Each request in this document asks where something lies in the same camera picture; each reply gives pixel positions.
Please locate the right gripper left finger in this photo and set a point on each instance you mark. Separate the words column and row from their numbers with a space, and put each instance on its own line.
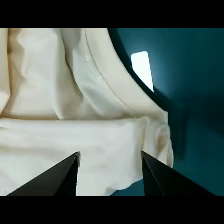
column 60, row 180

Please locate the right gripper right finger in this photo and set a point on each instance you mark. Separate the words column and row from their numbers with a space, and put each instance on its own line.
column 163, row 180

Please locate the cream shirt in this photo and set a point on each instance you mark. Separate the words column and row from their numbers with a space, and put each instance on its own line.
column 66, row 100

